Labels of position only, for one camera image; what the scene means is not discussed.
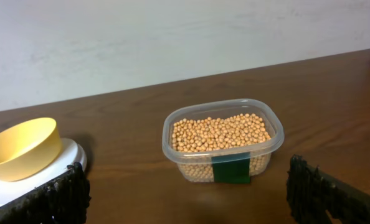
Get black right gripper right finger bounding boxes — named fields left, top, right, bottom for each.
left=286, top=155, right=370, bottom=224

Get green tape strip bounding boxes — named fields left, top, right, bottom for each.
left=212, top=152, right=250, bottom=184

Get clear plastic container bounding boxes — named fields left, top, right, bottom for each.
left=162, top=99, right=284, bottom=184

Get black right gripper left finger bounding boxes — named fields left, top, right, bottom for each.
left=0, top=162, right=91, bottom=224

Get yellow plastic bowl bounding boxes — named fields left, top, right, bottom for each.
left=0, top=118, right=62, bottom=182

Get white digital kitchen scale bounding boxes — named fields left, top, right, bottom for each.
left=0, top=138, right=87, bottom=207

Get soybeans in container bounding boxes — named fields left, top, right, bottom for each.
left=170, top=113, right=272, bottom=182

